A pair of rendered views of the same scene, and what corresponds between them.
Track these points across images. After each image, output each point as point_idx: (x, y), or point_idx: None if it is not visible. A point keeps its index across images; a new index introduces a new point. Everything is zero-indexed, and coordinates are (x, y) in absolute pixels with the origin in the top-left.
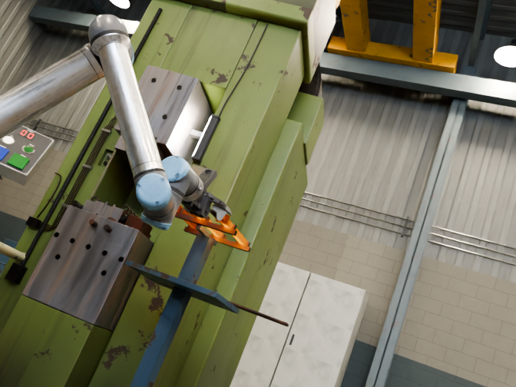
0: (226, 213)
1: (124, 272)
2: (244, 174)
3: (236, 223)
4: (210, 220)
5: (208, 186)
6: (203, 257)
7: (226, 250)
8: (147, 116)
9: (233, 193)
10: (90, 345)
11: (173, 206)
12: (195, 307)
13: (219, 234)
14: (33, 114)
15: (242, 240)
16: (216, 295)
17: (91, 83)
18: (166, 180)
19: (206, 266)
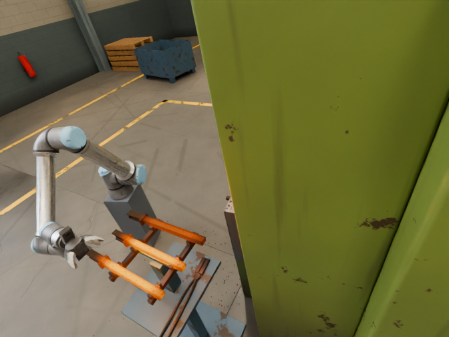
0: (254, 227)
1: (236, 236)
2: (253, 175)
3: (331, 239)
4: (141, 250)
5: (64, 241)
6: (158, 275)
7: (335, 269)
8: (37, 202)
9: (242, 204)
10: (245, 269)
11: (50, 253)
12: (296, 306)
13: (168, 264)
14: (105, 168)
15: (140, 288)
16: (121, 313)
17: (83, 156)
18: (31, 243)
19: (271, 275)
